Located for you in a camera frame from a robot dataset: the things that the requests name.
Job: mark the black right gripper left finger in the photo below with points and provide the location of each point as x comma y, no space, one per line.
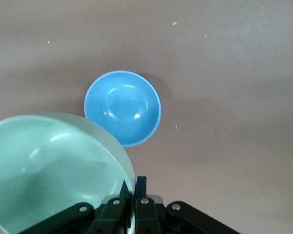
107,214

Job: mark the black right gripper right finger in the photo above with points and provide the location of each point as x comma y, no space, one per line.
149,214

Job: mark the green bowl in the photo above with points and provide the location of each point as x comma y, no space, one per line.
53,170

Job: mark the brown table cover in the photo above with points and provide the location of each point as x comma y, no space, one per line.
222,97

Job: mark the blue bowl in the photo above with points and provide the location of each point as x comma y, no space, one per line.
123,107

